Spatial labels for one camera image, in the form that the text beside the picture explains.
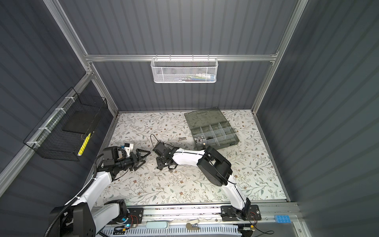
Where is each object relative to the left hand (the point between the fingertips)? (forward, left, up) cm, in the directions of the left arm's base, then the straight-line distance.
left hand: (147, 157), depth 82 cm
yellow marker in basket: (+1, +26, +16) cm, 30 cm away
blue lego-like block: (-33, -68, -9) cm, 76 cm away
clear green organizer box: (+25, -40, -6) cm, 48 cm away
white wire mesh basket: (+75, -23, +11) cm, 79 cm away
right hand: (+1, -6, -11) cm, 13 cm away
